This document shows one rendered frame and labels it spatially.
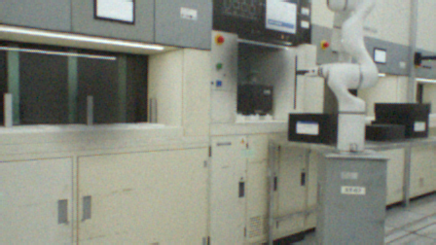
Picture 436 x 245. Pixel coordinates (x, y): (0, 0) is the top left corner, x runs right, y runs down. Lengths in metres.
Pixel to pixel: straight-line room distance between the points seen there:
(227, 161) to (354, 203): 0.79
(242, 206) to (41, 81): 1.37
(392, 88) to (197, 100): 2.31
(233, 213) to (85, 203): 0.91
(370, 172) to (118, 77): 1.49
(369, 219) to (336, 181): 0.22
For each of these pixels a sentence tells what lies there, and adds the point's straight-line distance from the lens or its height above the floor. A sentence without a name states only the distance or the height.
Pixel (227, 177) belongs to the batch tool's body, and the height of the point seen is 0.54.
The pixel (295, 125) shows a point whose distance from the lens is 2.28.
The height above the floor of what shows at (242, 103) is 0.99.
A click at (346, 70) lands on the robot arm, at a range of 1.81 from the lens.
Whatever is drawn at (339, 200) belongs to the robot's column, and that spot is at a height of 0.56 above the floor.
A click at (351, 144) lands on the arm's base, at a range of 1.81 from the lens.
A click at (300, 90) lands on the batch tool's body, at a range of 2.61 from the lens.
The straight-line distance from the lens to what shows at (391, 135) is 2.59.
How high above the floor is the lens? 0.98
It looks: 3 degrees down
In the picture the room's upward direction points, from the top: 1 degrees clockwise
